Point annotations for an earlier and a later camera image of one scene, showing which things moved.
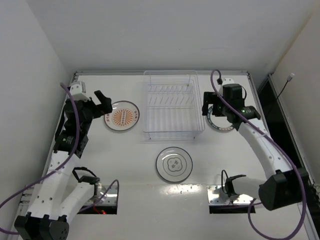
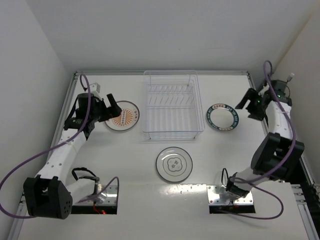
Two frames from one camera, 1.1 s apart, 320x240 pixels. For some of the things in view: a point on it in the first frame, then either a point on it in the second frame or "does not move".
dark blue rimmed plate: (219, 122) does not move
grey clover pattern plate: (174, 164) does not move
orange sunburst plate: (125, 116) does not move
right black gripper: (210, 99) to (251, 104)
